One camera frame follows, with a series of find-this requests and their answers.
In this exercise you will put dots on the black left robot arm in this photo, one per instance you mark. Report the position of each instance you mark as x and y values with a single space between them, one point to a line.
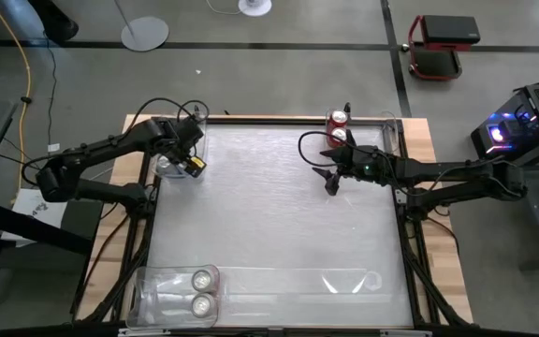
101 147

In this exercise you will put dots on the person's shoe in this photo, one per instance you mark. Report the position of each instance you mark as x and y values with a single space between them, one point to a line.
61 25

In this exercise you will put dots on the red and black cart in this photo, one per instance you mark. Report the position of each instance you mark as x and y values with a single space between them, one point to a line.
452 29

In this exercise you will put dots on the clear plastic bin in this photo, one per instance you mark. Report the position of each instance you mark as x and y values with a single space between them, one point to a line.
368 140
159 175
162 299

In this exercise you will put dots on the small black clamp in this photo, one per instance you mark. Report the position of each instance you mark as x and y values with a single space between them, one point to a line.
347 107

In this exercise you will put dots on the person's leg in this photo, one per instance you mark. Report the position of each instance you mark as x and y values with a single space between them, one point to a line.
12 11

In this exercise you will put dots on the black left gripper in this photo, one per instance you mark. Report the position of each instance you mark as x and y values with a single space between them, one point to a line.
183 136

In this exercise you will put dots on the white printed paper sheet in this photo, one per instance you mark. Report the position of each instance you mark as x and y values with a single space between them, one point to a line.
28 208

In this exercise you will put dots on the red soda can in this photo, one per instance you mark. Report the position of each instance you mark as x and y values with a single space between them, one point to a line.
339 136
338 118

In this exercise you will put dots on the white fan base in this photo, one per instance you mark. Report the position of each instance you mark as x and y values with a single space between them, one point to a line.
254 8

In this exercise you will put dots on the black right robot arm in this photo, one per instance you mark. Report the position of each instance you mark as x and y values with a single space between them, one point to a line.
461 171

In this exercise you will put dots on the black metal table frame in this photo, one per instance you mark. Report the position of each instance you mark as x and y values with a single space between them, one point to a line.
274 121

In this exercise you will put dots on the black side table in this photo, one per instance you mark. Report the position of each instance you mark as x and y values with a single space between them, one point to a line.
17 224

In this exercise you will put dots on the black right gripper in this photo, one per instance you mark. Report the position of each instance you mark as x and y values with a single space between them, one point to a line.
365 166

